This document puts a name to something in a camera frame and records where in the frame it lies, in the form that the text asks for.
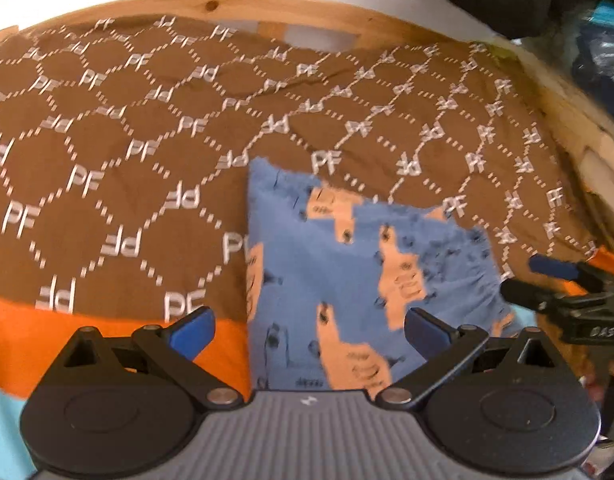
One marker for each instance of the wooden bed frame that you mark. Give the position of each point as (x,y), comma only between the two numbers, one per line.
(287,15)

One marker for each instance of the blue plastic bag clutter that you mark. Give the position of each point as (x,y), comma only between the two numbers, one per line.
(593,68)

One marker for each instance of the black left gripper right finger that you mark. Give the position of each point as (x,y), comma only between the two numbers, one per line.
(496,405)

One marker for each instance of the brown PF patterned bedsheet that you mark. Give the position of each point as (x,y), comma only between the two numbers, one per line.
(125,259)

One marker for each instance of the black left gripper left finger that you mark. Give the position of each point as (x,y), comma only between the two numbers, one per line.
(115,407)

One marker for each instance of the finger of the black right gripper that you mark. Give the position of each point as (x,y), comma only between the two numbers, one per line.
(541,299)
(590,278)

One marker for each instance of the blue patterned pajama pants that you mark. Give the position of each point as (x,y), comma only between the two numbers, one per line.
(331,276)

